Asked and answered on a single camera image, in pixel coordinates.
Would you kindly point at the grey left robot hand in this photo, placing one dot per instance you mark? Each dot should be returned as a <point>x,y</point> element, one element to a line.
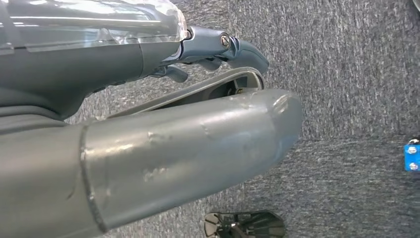
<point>164,157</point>

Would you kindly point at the blue metal shelf rack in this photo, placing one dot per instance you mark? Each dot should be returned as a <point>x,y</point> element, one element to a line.
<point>411,157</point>

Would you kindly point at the black left robot foot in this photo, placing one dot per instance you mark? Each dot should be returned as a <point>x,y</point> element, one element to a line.
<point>249,226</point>

